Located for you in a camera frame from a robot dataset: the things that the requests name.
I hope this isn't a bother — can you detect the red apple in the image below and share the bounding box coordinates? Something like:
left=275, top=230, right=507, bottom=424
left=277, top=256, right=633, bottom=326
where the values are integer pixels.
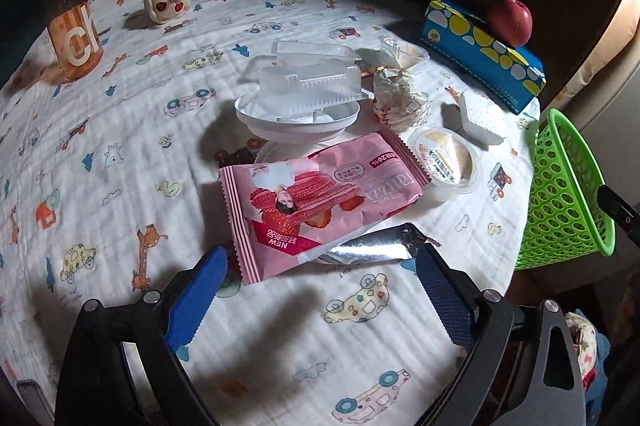
left=487, top=0, right=533, bottom=48

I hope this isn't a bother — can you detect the white foam block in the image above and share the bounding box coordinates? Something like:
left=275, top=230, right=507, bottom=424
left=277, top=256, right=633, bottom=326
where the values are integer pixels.
left=457, top=92, right=507, bottom=148

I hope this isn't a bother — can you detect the clear plastic tray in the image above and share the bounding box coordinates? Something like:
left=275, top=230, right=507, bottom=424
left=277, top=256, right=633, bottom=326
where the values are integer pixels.
left=271, top=40, right=362, bottom=70

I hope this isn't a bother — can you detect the blue dotted tissue box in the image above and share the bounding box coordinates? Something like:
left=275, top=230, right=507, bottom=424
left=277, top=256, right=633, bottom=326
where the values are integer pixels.
left=419, top=0, right=546, bottom=115

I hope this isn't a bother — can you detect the silver foil wrapper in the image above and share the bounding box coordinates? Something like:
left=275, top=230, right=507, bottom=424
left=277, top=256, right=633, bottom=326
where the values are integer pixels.
left=315, top=222, right=443, bottom=266

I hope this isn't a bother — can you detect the beige cushion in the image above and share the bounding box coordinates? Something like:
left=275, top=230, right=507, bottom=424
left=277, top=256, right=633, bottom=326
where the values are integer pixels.
left=540, top=0, right=640, bottom=122

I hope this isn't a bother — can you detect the pink snack wrapper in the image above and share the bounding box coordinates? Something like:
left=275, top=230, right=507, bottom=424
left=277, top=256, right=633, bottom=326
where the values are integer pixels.
left=218, top=131, right=431, bottom=284

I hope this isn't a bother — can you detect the floral cloth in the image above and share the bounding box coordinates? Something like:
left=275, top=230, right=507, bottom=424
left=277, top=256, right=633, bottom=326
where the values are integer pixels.
left=565, top=309, right=612, bottom=407

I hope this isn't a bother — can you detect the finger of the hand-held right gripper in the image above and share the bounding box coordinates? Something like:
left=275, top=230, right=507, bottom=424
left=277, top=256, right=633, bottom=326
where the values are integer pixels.
left=597, top=183, right=640, bottom=249

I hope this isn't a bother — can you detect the ribbed clear plastic container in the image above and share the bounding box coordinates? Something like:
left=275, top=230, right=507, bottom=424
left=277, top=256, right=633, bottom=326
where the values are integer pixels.
left=259, top=64, right=362, bottom=117

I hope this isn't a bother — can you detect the green plastic basket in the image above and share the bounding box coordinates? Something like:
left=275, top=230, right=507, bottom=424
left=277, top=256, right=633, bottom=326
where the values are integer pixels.
left=514, top=107, right=617, bottom=271

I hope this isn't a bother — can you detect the white plastic plate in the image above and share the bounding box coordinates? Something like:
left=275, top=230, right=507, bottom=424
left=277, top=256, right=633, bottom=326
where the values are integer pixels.
left=235, top=92, right=362, bottom=143

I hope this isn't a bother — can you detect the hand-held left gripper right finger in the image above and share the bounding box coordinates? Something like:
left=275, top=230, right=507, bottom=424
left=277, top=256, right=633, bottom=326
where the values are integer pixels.
left=415, top=245, right=587, bottom=426

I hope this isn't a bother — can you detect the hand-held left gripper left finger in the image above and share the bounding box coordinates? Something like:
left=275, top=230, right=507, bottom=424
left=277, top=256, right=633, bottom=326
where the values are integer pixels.
left=55, top=246, right=229, bottom=426

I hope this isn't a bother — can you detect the orange water bottle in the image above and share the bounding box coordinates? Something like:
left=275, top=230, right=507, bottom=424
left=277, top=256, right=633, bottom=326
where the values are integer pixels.
left=27, top=0, right=104, bottom=82

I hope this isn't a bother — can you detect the small clear plastic cup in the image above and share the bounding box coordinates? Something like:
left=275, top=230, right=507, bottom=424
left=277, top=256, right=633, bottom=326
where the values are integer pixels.
left=378, top=35, right=431, bottom=70

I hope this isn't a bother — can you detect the labelled clear jelly cup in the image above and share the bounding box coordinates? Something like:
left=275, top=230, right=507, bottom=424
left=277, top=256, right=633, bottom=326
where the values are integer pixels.
left=407, top=126, right=483, bottom=196

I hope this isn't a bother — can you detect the crumpled clear wrapper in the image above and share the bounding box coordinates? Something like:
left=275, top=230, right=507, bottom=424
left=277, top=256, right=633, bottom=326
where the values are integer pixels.
left=372, top=67, right=432, bottom=132

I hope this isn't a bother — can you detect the printed cartoon tablecloth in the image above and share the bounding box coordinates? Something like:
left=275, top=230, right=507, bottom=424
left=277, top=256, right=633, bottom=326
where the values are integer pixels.
left=0, top=0, right=543, bottom=426

